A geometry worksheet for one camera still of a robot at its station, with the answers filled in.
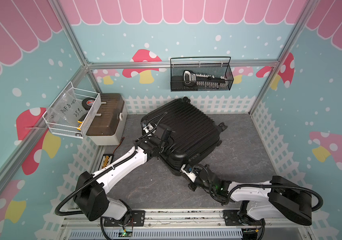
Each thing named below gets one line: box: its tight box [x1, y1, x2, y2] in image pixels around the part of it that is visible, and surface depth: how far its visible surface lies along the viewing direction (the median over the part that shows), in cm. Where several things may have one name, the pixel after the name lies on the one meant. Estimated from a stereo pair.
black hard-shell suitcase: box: [140, 97, 228, 175], surface depth 82 cm
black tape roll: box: [81, 97, 96, 110], surface depth 81 cm
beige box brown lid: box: [85, 93, 128, 146], surface depth 101 cm
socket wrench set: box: [182, 70, 227, 88], surface depth 91 cm
